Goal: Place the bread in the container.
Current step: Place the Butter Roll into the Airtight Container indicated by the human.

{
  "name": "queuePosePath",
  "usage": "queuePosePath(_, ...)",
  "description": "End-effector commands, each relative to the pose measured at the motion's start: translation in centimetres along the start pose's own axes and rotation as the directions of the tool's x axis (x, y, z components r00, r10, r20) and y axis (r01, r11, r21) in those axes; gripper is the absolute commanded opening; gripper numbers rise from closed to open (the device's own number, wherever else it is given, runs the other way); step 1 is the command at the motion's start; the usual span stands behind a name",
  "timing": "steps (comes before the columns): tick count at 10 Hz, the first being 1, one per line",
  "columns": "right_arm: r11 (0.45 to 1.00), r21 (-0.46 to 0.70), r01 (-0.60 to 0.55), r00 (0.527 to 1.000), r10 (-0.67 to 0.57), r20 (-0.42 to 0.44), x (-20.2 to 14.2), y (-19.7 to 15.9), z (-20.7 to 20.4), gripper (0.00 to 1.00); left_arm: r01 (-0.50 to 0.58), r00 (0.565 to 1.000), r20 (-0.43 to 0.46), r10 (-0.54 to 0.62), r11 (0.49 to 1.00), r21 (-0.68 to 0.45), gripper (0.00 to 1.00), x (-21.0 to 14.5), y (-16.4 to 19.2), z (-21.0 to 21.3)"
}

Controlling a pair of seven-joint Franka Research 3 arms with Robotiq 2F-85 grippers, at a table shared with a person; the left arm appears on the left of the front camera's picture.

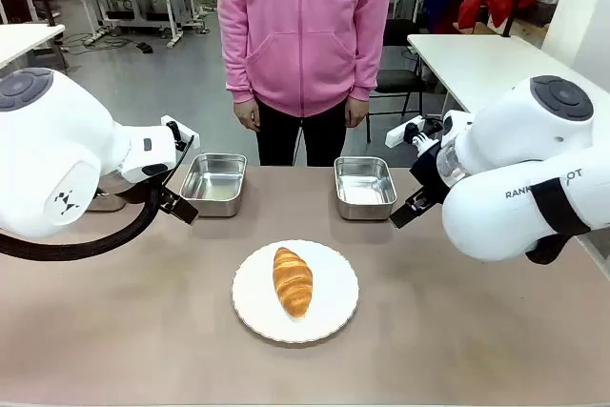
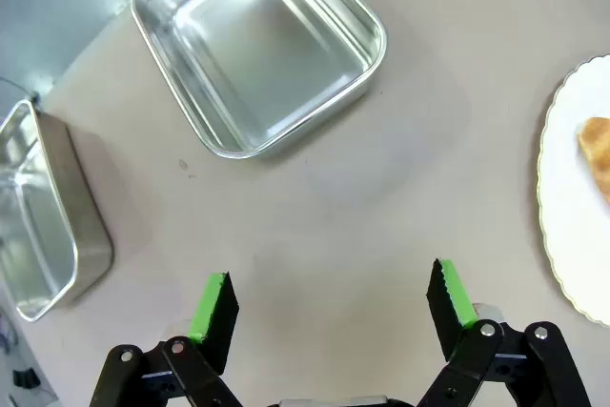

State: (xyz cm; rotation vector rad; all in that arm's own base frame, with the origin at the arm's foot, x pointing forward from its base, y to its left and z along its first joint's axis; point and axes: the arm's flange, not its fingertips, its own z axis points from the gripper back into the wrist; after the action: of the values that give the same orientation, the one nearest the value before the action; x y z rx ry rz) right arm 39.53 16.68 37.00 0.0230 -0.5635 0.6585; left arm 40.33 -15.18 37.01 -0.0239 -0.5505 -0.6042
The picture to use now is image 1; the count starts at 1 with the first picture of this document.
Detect person's right hand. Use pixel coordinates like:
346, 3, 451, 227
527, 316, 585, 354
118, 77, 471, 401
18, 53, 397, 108
234, 95, 262, 133

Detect black left arm cable sleeve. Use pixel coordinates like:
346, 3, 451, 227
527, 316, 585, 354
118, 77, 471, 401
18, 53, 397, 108
0, 185, 163, 263

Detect steel rectangular container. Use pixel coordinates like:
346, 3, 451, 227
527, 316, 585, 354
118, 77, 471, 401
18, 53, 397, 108
333, 155, 398, 222
88, 190, 128, 214
179, 153, 248, 218

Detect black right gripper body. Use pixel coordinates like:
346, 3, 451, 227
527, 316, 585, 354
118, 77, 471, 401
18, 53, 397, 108
409, 138, 452, 208

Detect pink hoodie torso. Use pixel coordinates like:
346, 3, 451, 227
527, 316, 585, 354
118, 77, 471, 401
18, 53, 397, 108
213, 0, 396, 118

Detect small white table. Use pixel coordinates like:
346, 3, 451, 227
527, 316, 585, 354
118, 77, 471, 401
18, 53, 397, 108
0, 23, 67, 71

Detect person's left forearm pink sleeve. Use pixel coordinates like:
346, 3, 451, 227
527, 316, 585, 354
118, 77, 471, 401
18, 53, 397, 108
346, 10, 388, 102

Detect person's right forearm pink sleeve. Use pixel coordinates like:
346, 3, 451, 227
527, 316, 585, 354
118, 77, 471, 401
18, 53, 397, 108
214, 6, 258, 104

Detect black trousers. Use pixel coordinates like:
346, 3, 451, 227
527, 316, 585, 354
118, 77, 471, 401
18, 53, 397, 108
254, 95, 349, 167

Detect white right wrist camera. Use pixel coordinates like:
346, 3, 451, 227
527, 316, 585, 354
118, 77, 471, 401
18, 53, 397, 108
385, 115, 425, 148

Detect large white side table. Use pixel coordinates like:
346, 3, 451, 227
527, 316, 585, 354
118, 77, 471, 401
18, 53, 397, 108
407, 33, 595, 117

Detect black folding chair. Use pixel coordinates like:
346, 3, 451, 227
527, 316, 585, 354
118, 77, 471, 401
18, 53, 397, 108
366, 18, 430, 142

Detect black right arm cable sleeve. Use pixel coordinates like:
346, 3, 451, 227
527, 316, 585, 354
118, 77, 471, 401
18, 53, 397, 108
524, 176, 593, 266

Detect person's left hand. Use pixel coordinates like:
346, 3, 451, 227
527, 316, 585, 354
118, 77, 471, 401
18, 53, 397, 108
344, 95, 368, 130

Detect golden croissant bread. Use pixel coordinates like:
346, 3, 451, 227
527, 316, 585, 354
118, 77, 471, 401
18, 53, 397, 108
272, 246, 315, 319

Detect white scalloped plate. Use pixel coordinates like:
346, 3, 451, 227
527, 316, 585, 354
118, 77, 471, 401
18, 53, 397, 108
231, 238, 360, 344

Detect black arm cable sleeve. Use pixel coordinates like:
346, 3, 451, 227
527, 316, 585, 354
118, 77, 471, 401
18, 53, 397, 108
0, 185, 163, 263
524, 176, 593, 266

